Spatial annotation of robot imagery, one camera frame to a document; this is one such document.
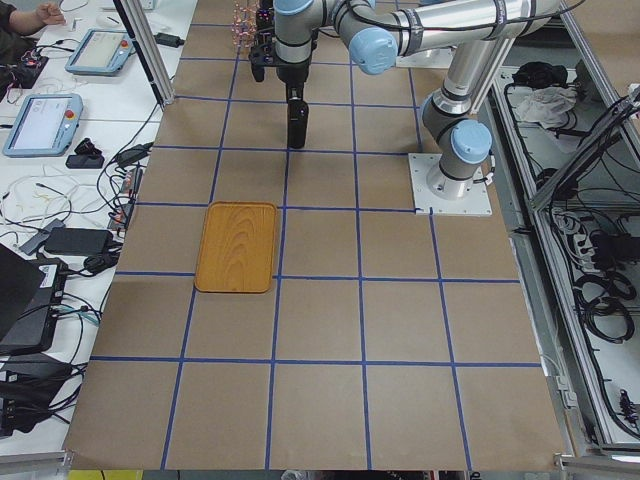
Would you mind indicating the black laptop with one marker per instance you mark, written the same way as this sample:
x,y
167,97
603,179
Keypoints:
x,y
30,292

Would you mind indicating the person hand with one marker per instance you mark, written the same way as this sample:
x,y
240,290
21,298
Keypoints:
x,y
45,14

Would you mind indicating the crumpled white cloth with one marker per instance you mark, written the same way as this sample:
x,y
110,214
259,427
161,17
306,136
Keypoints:
x,y
548,107

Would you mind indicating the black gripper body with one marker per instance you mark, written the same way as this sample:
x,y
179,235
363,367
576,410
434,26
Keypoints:
x,y
293,74

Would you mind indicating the aluminium frame post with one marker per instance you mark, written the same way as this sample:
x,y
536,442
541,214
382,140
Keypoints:
x,y
139,30

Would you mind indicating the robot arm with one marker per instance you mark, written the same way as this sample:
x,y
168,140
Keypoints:
x,y
482,33
375,40

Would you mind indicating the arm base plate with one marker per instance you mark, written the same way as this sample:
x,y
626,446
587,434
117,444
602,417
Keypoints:
x,y
428,59
436,194

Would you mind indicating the lower teach pendant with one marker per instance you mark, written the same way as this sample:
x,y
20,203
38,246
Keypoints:
x,y
45,126

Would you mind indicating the upper teach pendant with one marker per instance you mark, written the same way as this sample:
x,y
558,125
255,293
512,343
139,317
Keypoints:
x,y
100,53

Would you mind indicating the teach pendant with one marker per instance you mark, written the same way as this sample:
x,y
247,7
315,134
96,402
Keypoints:
x,y
100,53
45,126

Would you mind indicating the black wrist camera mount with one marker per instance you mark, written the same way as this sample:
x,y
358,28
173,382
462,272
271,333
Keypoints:
x,y
261,54

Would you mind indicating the wooden tray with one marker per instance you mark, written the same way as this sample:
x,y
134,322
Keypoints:
x,y
237,248

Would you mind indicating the dark wine bottle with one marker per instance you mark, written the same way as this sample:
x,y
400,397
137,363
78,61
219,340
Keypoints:
x,y
297,121
264,21

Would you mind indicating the black power adapter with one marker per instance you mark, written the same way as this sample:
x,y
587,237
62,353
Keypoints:
x,y
77,241

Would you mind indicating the copper wire bottle basket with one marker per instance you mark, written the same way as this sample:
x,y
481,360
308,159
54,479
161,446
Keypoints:
x,y
243,26

